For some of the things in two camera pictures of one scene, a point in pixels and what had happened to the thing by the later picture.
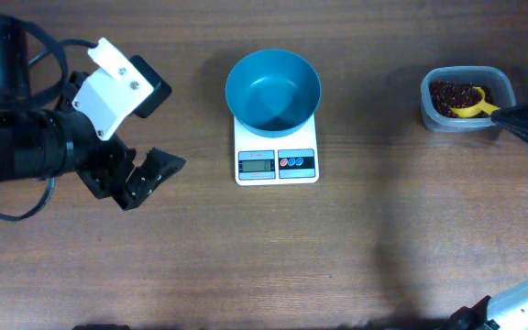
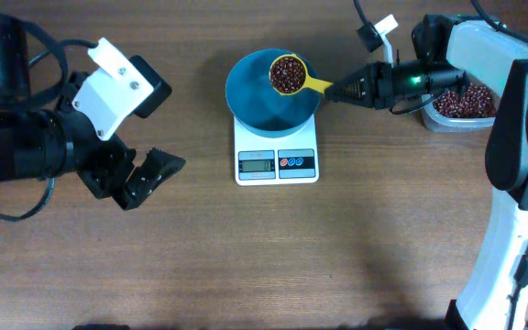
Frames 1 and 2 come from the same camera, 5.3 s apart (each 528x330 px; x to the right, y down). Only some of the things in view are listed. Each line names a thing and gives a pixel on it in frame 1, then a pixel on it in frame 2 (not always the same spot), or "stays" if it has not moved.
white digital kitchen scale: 291,159 stays
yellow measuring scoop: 471,111 -> 310,82
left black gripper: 106,164 stays
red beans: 445,95 stays
